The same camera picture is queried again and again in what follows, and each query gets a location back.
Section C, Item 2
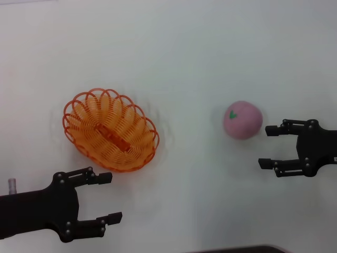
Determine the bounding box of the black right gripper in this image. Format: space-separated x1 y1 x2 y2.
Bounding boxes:
258 119 337 178

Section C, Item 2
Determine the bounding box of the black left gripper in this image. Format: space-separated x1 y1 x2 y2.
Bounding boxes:
0 167 123 243

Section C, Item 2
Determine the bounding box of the pink peach with green leaf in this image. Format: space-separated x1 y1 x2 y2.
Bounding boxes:
223 100 264 141

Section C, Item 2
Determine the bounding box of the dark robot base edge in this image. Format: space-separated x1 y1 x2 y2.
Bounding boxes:
184 245 286 253

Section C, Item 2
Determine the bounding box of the orange wire basket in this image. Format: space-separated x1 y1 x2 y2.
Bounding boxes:
62 88 161 173

